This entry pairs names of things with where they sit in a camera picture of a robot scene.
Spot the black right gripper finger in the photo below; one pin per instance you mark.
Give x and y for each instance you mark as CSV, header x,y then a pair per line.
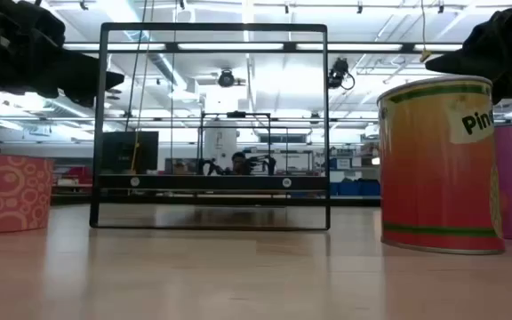
x,y
460,62

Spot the yellow hanging tag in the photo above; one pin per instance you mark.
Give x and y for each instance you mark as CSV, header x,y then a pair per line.
x,y
425,56

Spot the orange pineapple label can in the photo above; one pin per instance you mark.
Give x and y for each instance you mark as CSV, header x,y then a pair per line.
x,y
434,178

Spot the person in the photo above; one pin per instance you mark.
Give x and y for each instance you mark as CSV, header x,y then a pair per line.
x,y
239,163

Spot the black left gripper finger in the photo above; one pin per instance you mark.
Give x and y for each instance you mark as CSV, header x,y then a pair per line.
x,y
82,97
91,73

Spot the round black overhead camera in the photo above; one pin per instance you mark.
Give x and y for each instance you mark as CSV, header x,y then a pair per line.
x,y
226,78

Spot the red storage box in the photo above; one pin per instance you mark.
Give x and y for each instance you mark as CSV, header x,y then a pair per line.
x,y
82,172

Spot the black monitor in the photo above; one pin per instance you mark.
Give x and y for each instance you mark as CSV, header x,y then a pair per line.
x,y
125,153

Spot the blue storage bins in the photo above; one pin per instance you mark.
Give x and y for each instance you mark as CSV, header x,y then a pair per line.
x,y
354,188

